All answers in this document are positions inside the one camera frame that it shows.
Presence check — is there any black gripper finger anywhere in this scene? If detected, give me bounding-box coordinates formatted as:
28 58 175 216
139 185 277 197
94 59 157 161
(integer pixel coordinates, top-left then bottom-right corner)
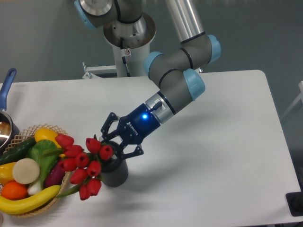
115 142 144 160
100 112 120 143

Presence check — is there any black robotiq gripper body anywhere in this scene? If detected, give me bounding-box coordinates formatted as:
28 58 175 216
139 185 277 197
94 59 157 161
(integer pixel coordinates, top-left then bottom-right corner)
116 104 160 148

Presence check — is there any dark grey ribbed vase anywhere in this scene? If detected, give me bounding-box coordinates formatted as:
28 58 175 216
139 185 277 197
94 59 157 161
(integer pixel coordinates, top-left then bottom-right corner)
101 141 128 187

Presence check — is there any red tulip bouquet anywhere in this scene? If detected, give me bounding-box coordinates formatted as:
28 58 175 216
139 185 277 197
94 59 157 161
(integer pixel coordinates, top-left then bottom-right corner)
43 134 116 201

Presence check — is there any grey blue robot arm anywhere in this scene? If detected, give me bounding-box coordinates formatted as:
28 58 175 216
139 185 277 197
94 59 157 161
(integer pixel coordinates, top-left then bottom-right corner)
74 0 221 160

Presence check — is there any yellow squash top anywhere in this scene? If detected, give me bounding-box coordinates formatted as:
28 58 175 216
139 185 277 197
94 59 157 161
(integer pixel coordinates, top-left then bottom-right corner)
34 128 61 148

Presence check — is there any green bok choy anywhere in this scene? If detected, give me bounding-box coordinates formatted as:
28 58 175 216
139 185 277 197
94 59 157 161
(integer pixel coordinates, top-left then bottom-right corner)
27 140 65 196

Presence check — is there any woven wicker basket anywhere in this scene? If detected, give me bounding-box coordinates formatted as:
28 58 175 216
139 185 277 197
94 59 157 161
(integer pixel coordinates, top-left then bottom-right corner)
4 123 70 218

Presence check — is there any beige round disc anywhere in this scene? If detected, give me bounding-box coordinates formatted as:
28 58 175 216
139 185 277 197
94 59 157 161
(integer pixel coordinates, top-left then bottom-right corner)
12 158 40 184

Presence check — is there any green cucumber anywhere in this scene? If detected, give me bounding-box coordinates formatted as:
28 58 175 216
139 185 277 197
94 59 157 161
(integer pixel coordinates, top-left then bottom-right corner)
0 138 36 165

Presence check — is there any orange fruit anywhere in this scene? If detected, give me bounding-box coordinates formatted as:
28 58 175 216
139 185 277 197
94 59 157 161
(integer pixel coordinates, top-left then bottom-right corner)
1 181 27 201

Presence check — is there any yellow bell pepper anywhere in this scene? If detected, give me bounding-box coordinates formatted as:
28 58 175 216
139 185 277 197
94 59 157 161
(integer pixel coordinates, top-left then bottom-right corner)
0 162 16 185

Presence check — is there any yellow banana squash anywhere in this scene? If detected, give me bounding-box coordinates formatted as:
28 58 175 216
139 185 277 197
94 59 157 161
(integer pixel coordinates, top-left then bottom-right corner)
0 185 61 215

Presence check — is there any black device table edge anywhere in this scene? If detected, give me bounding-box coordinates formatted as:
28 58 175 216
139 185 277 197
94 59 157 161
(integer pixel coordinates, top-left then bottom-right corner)
285 192 303 217

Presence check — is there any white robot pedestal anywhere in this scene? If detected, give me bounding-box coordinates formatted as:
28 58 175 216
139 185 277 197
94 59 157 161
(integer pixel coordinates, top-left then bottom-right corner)
83 12 156 79

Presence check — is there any blue handled saucepan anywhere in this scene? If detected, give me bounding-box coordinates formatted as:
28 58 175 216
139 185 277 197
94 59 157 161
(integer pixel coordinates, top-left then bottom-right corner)
0 68 19 155

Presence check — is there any white frame right edge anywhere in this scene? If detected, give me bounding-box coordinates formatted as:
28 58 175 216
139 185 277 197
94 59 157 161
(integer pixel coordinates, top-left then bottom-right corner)
280 81 303 122

